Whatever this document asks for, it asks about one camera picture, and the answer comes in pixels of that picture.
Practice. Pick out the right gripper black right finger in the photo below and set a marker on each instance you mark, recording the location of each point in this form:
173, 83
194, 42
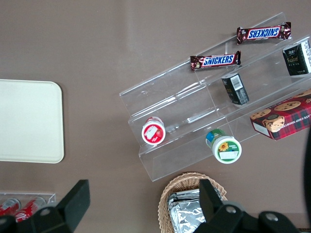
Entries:
213, 208

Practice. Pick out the clear acrylic bottle rack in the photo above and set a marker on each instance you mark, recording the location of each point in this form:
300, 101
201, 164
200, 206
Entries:
52, 197

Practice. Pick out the green sunflower lid cup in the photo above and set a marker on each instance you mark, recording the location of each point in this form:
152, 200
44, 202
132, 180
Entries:
227, 150

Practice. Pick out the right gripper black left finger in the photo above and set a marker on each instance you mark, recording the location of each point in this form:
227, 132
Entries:
73, 204

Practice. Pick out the red lid yogurt cup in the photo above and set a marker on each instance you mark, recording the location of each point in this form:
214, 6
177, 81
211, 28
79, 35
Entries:
153, 133

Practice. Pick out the light wicker basket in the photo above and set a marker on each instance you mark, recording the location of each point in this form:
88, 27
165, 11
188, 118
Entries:
182, 182

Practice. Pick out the small black carton box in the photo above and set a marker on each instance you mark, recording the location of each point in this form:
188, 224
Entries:
235, 89
296, 59

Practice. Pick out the brown Snickers bar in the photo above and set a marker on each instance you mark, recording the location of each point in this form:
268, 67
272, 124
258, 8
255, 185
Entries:
216, 60
264, 33

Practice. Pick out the cream plastic tray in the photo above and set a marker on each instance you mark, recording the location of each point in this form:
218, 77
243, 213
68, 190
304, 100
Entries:
29, 121

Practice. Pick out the silver foil wrapped pack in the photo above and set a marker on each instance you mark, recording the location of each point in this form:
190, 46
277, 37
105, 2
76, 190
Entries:
187, 217
184, 195

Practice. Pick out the red cola bottle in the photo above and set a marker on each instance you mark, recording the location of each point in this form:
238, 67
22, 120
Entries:
26, 211
8, 207

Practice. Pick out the clear acrylic stepped display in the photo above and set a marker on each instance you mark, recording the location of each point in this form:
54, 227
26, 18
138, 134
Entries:
170, 97

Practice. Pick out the red tartan cookie box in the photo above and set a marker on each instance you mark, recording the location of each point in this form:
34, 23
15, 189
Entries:
284, 119

